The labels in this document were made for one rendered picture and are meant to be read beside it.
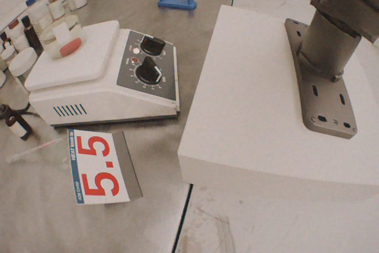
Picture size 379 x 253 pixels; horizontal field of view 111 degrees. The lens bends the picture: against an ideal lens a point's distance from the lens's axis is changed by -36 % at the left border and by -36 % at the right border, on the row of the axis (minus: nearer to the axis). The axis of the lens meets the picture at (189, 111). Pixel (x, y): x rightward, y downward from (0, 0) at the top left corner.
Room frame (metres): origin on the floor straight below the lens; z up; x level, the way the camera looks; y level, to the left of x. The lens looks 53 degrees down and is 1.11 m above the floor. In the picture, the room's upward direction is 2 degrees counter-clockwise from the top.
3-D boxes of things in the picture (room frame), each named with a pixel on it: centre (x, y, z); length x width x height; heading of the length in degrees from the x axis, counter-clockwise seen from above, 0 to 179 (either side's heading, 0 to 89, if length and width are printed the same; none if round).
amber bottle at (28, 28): (0.42, 0.42, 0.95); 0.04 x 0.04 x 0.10
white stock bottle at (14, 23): (0.42, 0.48, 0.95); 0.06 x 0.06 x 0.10
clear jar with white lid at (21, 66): (0.23, 0.29, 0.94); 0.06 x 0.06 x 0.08
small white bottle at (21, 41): (0.37, 0.43, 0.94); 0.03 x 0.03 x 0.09
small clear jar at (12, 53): (0.34, 0.47, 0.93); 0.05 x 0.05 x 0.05
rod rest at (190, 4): (0.50, 0.02, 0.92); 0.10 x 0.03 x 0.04; 64
